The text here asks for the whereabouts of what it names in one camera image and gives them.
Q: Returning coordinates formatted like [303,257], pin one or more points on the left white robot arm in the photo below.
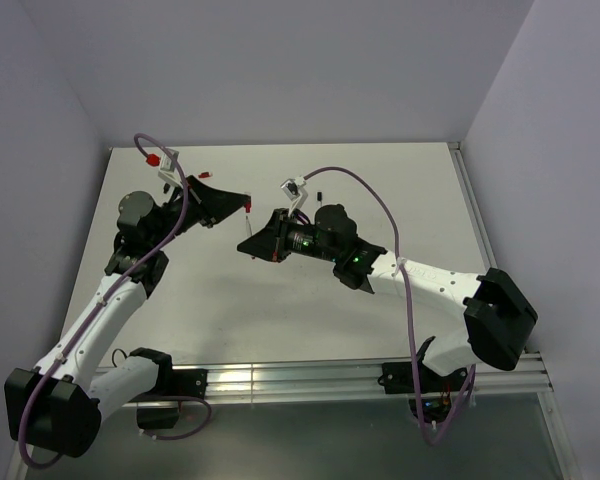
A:
[60,404]

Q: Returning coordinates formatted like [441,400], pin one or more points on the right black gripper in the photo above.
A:
[270,243]

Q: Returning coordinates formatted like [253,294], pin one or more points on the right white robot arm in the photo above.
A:
[494,317]

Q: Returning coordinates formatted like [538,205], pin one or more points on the aluminium front rail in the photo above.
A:
[342,380]

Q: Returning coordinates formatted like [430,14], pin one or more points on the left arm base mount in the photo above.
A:
[162,409]

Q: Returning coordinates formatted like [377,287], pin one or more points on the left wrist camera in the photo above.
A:
[167,170]

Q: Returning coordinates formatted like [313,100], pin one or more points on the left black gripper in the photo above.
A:
[212,205]

